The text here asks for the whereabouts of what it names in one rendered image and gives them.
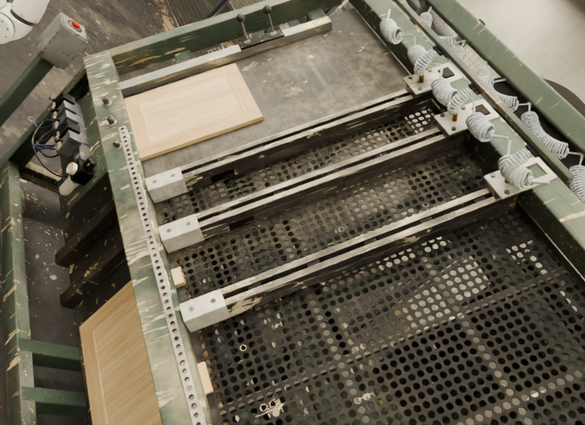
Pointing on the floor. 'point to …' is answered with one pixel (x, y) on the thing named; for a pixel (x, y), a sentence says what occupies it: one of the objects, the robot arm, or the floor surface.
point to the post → (23, 87)
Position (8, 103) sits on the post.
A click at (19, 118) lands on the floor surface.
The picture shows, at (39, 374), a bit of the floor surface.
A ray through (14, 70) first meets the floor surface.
